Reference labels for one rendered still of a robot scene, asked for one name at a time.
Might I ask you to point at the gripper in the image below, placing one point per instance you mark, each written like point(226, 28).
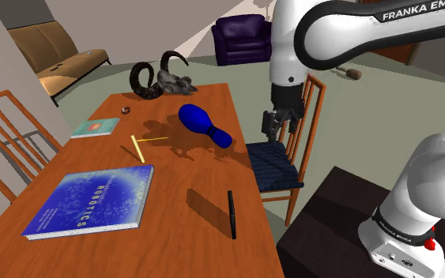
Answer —
point(285, 97)

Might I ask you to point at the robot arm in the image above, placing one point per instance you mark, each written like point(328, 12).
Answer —
point(289, 42)

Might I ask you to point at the wooden chair with blue seat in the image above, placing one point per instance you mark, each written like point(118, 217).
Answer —
point(274, 165)

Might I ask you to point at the blue bowling pin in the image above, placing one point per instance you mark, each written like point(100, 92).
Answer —
point(199, 121)

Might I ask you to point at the brown mallet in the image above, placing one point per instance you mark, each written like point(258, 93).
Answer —
point(353, 73)

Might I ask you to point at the purple armchair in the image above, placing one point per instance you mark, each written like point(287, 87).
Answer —
point(241, 38)

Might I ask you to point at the black pen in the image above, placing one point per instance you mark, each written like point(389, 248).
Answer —
point(231, 215)

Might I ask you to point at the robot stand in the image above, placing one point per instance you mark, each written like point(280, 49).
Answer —
point(322, 231)

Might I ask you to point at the dark horned skull figure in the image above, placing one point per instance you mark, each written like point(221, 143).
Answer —
point(168, 81)

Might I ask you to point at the thin yellow rod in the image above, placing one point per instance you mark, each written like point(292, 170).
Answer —
point(154, 138)

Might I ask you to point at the thick yellow stick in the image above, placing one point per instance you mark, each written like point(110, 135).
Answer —
point(138, 148)

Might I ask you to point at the small dark round object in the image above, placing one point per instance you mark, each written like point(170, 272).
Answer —
point(125, 110)

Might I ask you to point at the wooden dining table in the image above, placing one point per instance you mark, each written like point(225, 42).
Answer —
point(183, 254)

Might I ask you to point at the small teal book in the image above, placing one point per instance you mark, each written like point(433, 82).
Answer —
point(95, 127)

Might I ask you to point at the large blue book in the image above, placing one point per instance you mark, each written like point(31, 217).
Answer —
point(91, 200)

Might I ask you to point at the tan sofa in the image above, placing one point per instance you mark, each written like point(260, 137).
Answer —
point(64, 65)

